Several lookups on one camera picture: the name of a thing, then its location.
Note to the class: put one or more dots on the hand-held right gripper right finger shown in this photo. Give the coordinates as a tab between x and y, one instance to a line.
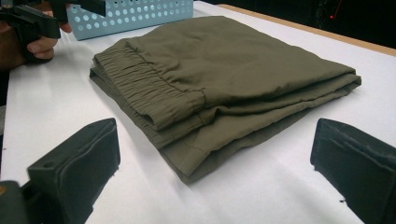
358	168

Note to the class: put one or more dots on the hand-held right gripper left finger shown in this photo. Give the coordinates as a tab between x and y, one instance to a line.
81	168

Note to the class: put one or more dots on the light blue perforated basket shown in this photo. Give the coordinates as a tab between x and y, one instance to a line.
134	17

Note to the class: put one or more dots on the olive green pants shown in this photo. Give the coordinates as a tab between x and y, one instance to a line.
224	90

